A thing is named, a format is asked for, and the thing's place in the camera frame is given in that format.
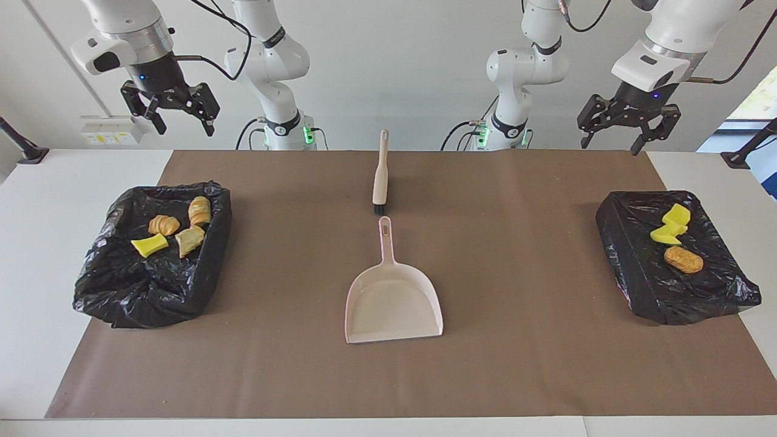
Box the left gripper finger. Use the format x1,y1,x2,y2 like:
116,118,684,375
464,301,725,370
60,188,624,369
631,105,681,156
577,95,609,149

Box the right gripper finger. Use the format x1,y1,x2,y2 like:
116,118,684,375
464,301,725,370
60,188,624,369
121,82,168,135
193,83,220,136

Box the orange striped toy croissant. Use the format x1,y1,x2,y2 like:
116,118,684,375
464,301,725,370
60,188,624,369
148,214,181,236
188,195,212,227

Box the yellow sponge piece green edge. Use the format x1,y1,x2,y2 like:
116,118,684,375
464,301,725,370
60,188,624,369
650,223,688,246

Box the pale green rock-like chunk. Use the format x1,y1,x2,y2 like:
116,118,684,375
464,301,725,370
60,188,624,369
175,225,206,258

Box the brown lumpy nugget piece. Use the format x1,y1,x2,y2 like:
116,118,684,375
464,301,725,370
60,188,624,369
663,245,704,274

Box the small yellow sponge piece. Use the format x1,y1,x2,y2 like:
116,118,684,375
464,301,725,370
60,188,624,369
131,233,169,258

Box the beige hand brush black bristles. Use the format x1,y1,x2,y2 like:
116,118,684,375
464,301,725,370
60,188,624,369
372,129,390,216

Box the beige plastic dustpan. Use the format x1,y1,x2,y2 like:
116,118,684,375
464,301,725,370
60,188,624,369
345,216,444,345

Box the tightly bagged black trash bin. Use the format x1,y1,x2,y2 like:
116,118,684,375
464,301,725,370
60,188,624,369
595,191,762,327

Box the loosely bagged black trash bin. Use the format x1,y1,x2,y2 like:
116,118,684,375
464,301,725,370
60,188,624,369
72,180,233,330

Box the window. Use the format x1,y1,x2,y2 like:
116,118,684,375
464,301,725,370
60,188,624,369
727,66,777,122

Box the brown paper table mat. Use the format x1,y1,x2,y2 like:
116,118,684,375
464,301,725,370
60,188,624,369
46,150,777,419

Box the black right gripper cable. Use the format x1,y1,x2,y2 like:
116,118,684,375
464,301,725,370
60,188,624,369
176,0,253,81

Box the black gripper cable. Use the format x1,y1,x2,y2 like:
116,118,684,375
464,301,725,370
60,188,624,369
560,0,777,85
176,0,253,81

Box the black right arm base cable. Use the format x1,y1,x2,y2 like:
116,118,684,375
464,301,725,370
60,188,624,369
235,117,268,151

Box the black arm base cable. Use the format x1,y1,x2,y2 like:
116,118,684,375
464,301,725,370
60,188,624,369
235,117,268,151
441,97,500,151

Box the white wall power outlet box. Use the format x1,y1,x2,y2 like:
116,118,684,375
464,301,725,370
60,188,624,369
80,115,144,147

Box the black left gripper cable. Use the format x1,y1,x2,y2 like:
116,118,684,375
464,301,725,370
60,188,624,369
560,0,777,85

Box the black camera stand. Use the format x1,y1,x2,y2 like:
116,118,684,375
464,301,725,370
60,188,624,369
720,118,777,170
0,115,50,165

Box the white wall cable conduit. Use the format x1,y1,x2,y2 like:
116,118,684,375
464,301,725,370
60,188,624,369
23,0,107,116

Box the black left arm base cable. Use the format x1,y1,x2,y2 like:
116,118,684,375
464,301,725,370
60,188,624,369
441,97,500,151

